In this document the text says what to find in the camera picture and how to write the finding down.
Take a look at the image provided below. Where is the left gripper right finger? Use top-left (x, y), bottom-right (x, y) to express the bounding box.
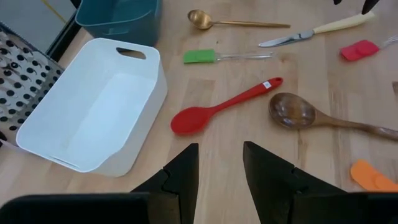
top-left (243, 141), bottom-right (345, 224)

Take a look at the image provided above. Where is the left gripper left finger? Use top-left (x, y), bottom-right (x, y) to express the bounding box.
top-left (131, 142), bottom-right (200, 224)

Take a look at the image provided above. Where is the cream-handled table knife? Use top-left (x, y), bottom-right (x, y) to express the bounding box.
top-left (257, 11), bottom-right (376, 49)

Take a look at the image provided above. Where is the red silicone spoon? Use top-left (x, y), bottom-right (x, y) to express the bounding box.
top-left (170, 77), bottom-right (284, 136)

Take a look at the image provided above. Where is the dark wooden spoon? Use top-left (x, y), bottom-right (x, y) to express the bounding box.
top-left (268, 92), bottom-right (398, 141)

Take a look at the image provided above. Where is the orange spatula clear handle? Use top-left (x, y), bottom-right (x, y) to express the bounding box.
top-left (350, 159), bottom-right (398, 192)

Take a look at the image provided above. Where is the green spatula clear handle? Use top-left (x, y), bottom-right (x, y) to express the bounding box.
top-left (182, 49), bottom-right (276, 65)

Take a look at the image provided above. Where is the light wooden spoon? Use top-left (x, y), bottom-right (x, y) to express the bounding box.
top-left (187, 9), bottom-right (292, 30)

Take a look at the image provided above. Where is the white plastic bin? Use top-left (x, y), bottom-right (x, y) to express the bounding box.
top-left (16, 37), bottom-right (169, 177)

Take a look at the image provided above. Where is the teal plastic bin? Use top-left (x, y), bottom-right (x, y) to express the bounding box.
top-left (75, 0), bottom-right (163, 47)

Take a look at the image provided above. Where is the red spatula clear handle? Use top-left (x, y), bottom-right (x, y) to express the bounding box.
top-left (340, 34), bottom-right (398, 62)

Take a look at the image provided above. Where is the pink-handled metal box grater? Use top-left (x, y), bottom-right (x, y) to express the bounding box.
top-left (0, 21), bottom-right (65, 147)

